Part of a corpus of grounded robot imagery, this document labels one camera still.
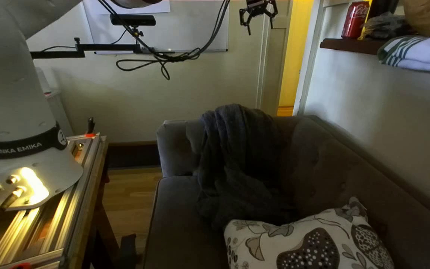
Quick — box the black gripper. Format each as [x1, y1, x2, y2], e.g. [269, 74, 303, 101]
[238, 0, 279, 38]

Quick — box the dark grey knit blanket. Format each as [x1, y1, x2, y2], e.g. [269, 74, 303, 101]
[191, 104, 303, 232]

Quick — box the red drink can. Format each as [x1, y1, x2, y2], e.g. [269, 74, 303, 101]
[341, 0, 372, 41]

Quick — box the brown wooden shelf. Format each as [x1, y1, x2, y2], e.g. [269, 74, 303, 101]
[318, 38, 391, 57]

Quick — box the dark grey bundle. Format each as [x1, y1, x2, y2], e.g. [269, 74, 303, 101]
[363, 11, 412, 42]

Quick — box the folded striped white towel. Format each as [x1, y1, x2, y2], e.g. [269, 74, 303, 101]
[376, 34, 430, 77]

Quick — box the grey tufted fabric couch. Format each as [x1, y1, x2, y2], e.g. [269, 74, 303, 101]
[142, 116, 430, 269]

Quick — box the leaf patterned white pillow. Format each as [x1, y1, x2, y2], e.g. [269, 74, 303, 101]
[223, 196, 397, 269]

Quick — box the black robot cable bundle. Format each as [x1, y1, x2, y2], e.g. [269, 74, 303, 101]
[114, 0, 233, 83]

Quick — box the black stereo camera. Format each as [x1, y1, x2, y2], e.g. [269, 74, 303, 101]
[109, 13, 158, 29]

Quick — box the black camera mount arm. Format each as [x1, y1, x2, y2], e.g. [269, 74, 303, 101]
[28, 26, 149, 60]

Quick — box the orange handled clamp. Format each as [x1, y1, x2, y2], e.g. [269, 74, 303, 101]
[84, 116, 99, 143]

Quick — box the aluminium rail robot table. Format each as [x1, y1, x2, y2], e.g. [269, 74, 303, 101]
[0, 132, 123, 269]

